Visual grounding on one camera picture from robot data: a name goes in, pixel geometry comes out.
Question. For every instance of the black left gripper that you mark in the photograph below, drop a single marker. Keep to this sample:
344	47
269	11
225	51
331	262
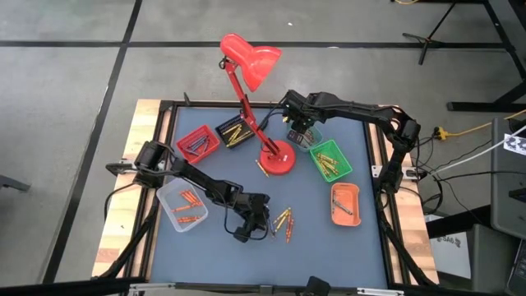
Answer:
252	207

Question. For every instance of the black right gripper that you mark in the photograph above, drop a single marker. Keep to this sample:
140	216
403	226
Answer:
304	107

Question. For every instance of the clear plastic bin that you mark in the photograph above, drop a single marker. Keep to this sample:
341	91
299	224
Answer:
172	195

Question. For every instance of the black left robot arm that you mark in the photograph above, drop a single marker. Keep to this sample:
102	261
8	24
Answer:
193	177

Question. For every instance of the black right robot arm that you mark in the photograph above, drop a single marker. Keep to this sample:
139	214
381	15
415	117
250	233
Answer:
370	113

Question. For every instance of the teal plastic bin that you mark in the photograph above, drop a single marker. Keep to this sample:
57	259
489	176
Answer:
316	135

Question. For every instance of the green plastic basket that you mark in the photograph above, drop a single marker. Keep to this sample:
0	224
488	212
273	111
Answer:
343	164

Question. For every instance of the black plastic basket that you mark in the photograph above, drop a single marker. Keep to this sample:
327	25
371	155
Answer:
224	125

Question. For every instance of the red desk lamp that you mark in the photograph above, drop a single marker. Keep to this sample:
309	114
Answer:
255	61

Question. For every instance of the orange plastic bin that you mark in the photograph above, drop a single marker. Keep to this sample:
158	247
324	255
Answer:
349	197

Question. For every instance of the red plastic basket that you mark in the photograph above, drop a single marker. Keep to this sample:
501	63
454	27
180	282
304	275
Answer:
185	141

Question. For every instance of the wooden table side board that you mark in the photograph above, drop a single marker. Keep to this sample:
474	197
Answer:
417	238
119	230

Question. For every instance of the black tripod stand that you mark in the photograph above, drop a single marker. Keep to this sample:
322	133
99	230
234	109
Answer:
427	40

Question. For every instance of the white cardboard box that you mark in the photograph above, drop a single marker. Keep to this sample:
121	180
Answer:
450	259

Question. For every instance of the white printed marker sheet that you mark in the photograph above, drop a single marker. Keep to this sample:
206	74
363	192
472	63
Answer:
515	144

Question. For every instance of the grey cabinet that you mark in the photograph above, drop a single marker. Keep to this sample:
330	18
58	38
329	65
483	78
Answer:
507	197

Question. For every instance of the grey storage box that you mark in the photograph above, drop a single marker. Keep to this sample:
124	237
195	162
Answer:
493	259

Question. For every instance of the black aluminium table frame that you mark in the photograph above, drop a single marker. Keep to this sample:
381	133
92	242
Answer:
205	105

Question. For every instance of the black floor frame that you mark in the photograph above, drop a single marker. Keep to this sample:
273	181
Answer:
485	106

